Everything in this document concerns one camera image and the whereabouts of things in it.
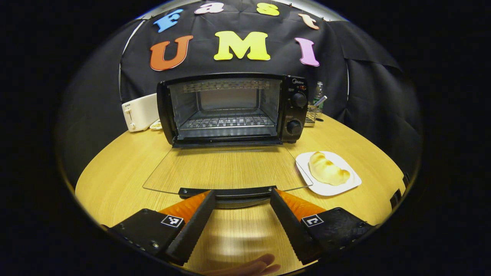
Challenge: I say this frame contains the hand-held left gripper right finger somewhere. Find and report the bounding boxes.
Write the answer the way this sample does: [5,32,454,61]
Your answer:
[270,188,379,265]

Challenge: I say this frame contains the black backdrop cloth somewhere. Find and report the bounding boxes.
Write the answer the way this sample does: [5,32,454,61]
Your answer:
[58,0,422,184]

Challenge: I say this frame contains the clear plastic water bottle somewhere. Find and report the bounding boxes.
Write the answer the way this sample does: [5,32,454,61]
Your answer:
[313,81,325,115]

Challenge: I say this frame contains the golden croissant bread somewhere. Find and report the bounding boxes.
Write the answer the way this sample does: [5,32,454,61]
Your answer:
[309,151,351,186]

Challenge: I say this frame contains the white toaster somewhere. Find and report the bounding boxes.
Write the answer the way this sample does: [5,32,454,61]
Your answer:
[122,93,160,133]

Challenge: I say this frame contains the white square plate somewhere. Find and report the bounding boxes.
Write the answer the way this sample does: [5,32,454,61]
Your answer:
[295,151,362,197]

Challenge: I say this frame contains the black electric oven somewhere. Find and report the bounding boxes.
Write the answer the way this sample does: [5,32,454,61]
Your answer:
[143,73,313,209]

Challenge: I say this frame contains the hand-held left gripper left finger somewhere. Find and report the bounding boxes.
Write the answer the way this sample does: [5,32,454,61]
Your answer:
[102,190,217,266]

